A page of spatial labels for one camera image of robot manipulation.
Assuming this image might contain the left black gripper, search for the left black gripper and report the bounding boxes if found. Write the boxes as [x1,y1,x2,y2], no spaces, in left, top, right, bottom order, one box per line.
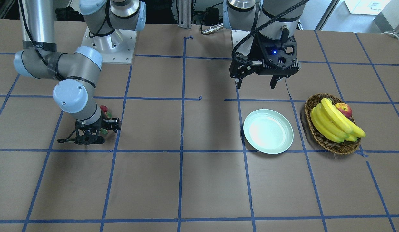
[229,34,298,89]

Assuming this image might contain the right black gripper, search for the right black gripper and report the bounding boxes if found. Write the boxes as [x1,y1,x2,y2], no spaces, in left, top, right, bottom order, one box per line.
[75,118,121,144]

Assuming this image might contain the red strawberry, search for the red strawberry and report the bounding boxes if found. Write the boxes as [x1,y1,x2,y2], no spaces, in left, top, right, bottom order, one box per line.
[100,105,108,113]
[100,128,109,135]

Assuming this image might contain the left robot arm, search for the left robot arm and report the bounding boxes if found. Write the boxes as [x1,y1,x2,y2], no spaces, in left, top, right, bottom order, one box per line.
[223,0,306,89]

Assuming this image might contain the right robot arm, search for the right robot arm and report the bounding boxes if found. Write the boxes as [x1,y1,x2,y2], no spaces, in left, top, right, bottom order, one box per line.
[13,0,147,145]

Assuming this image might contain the light green plate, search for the light green plate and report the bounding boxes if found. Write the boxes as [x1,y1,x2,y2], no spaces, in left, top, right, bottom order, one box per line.
[243,109,294,154]

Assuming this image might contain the yellow banana bunch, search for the yellow banana bunch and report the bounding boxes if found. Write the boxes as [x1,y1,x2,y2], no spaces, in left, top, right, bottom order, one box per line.
[310,98,366,143]

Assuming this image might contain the red apple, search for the red apple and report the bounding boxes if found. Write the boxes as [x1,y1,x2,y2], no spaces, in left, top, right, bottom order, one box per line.
[335,102,352,118]

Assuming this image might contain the black corrugated cable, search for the black corrugated cable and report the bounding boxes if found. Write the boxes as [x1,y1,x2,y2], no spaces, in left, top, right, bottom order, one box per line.
[232,0,309,65]

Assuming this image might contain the aluminium frame post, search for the aluminium frame post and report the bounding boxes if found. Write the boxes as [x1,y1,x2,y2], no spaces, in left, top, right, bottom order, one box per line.
[176,0,193,30]

